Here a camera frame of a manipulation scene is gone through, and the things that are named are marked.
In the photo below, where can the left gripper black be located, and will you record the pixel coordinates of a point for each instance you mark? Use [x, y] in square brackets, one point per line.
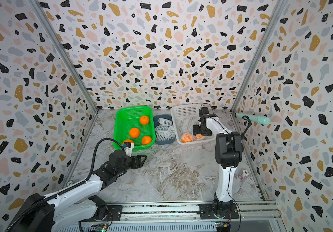
[141, 163]

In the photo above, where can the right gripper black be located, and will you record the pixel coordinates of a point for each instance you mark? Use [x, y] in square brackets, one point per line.
[197, 129]

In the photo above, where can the netted orange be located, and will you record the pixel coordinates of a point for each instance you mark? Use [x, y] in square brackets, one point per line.
[134, 133]
[200, 137]
[146, 140]
[128, 141]
[187, 138]

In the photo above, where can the white foam net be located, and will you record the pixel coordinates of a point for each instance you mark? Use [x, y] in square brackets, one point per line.
[161, 127]
[164, 121]
[171, 132]

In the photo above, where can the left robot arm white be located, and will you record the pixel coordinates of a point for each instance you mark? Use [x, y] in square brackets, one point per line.
[55, 211]

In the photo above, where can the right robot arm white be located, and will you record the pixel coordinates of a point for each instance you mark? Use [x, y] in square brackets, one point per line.
[228, 155]

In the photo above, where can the white plastic mesh basket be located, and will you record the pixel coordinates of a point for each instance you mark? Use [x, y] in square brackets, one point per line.
[184, 117]

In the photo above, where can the green plastic mesh basket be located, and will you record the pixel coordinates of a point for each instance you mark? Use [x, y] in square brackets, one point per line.
[128, 118]

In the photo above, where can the black microphone stand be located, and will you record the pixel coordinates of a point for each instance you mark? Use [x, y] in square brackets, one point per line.
[249, 123]

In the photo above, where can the small crumpled wrapper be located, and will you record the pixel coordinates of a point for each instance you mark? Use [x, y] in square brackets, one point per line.
[244, 174]

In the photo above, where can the green patterned tape roll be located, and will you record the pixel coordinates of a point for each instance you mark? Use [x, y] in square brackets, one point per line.
[69, 183]

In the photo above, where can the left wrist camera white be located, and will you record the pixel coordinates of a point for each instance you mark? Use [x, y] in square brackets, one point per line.
[128, 147]

